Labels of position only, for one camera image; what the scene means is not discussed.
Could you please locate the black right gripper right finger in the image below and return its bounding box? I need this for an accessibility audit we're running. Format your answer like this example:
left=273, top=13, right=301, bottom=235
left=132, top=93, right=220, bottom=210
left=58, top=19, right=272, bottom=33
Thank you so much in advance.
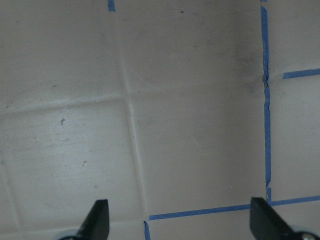
left=249, top=197, right=320, bottom=240

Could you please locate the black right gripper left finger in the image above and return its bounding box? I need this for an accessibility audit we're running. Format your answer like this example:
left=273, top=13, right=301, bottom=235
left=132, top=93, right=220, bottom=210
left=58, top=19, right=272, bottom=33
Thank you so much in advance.
left=59, top=199, right=110, bottom=240

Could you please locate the brown paper table cover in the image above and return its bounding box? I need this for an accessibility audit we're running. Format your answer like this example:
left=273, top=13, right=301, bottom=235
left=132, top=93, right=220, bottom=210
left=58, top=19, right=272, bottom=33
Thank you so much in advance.
left=0, top=0, right=320, bottom=240

